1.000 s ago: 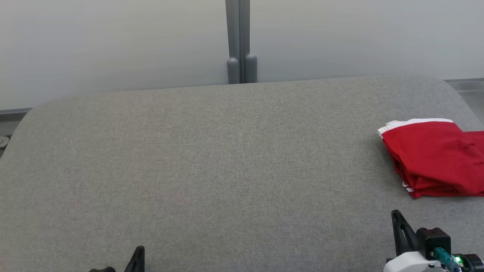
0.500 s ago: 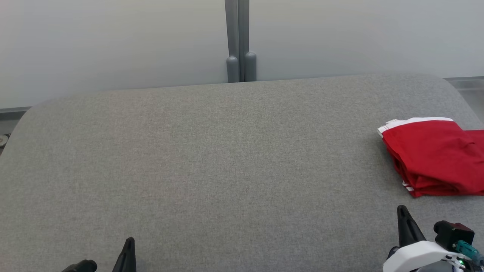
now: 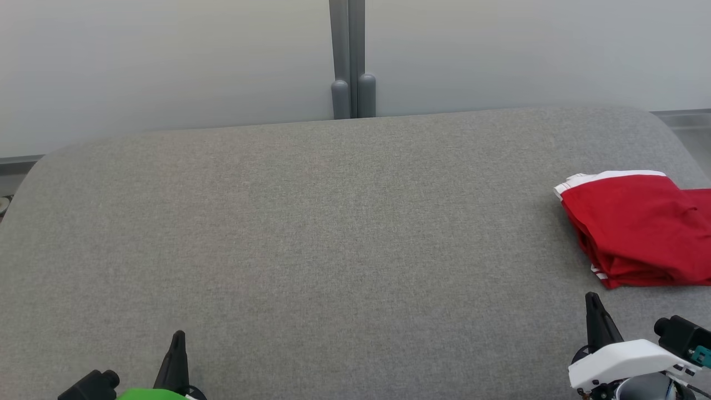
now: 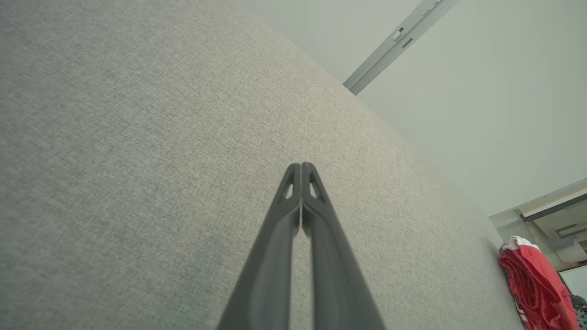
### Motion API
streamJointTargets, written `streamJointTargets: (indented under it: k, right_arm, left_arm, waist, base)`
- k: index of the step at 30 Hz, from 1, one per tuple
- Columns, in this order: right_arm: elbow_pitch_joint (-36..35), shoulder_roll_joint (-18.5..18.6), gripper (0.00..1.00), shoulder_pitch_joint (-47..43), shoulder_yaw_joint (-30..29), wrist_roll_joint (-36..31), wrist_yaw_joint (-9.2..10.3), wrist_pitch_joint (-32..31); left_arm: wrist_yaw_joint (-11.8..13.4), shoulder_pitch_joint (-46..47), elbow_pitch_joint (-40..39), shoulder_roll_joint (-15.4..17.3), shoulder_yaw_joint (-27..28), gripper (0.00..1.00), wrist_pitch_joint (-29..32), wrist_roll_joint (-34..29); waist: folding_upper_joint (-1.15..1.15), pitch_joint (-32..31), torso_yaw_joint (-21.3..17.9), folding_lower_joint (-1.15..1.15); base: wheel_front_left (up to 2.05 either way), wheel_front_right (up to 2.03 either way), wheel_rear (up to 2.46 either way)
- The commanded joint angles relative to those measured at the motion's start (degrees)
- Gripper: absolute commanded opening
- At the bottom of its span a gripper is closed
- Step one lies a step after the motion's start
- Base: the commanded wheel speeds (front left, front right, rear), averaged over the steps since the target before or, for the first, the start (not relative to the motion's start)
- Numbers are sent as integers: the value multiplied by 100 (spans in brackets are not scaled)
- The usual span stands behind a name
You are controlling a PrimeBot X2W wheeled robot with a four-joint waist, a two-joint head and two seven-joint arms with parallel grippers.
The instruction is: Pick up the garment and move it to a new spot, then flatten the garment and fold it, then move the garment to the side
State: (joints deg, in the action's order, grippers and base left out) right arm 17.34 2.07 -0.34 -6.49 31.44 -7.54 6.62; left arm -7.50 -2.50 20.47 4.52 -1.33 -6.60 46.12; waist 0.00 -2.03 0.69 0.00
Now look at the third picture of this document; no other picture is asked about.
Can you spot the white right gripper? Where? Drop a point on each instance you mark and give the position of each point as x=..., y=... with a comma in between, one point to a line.
x=627, y=361

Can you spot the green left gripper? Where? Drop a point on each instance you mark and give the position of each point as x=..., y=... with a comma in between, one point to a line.
x=155, y=395

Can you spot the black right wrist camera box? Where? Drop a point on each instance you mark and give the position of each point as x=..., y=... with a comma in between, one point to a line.
x=683, y=336

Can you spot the red shorts with white stripe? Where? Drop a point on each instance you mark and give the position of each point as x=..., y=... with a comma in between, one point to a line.
x=622, y=222

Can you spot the grey partition post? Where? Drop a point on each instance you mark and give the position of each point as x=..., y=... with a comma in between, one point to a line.
x=347, y=44

